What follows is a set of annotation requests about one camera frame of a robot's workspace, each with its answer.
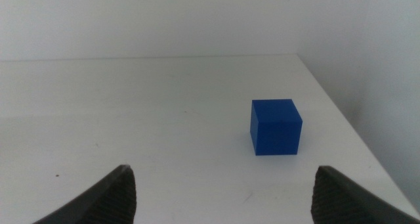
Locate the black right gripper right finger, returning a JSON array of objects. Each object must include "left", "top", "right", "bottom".
[{"left": 310, "top": 165, "right": 420, "bottom": 224}]

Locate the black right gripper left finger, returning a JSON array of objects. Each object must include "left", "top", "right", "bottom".
[{"left": 32, "top": 164, "right": 137, "bottom": 224}]

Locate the blue cube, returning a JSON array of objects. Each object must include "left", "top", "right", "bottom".
[{"left": 249, "top": 99, "right": 303, "bottom": 156}]

